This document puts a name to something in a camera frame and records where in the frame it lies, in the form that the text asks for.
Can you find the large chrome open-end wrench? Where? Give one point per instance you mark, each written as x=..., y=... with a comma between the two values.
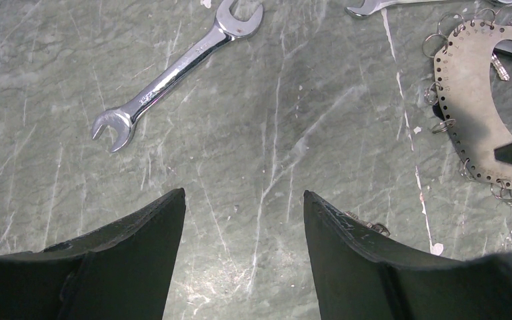
x=225, y=29

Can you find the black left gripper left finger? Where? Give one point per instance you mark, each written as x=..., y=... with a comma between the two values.
x=122, y=270

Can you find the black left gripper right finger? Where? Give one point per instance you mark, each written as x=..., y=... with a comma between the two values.
x=361, y=274

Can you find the small chrome open-end wrench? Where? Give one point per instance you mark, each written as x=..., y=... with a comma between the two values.
x=369, y=7

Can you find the key with green tag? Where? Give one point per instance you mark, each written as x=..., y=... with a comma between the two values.
x=378, y=227

